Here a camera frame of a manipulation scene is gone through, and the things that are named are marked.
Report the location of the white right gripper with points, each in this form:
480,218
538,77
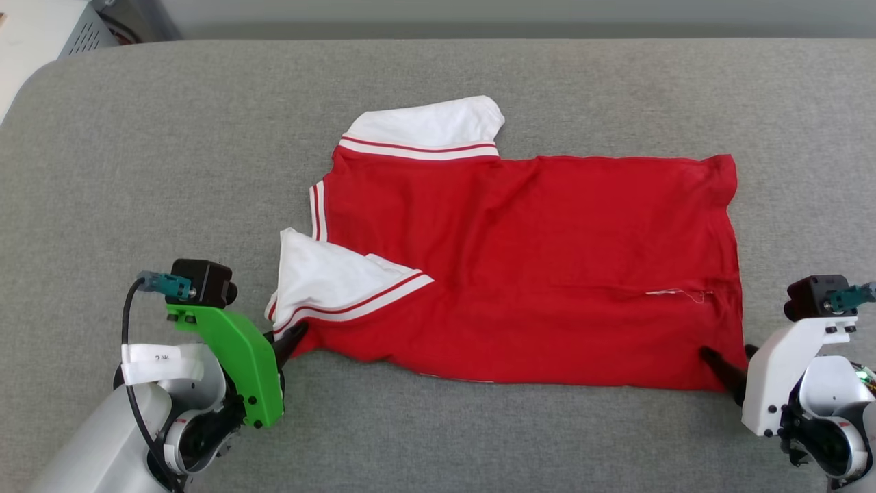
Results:
780,370

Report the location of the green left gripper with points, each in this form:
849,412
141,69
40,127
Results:
239,363

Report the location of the red and white jersey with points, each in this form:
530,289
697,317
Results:
534,267

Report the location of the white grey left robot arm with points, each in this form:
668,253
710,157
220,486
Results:
109,424

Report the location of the grey fabric sofa cushion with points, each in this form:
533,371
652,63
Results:
171,171

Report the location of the white equipment case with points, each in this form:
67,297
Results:
41,41

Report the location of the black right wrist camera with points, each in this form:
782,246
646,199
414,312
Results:
814,296

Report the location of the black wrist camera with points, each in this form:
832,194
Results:
205,282
814,296

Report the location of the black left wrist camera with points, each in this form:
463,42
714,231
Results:
205,282

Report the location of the teal right camera connector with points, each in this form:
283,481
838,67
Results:
852,297

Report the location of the teal camera connector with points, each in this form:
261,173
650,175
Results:
852,297
168,284

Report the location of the teal left camera connector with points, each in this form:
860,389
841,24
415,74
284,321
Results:
168,284

